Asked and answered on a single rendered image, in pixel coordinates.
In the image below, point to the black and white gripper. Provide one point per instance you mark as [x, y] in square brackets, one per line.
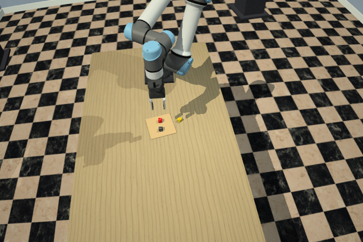
[156, 88]

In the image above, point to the tan flat mat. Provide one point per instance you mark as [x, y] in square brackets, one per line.
[167, 124]

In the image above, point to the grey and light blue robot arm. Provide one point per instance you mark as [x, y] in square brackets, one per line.
[175, 59]

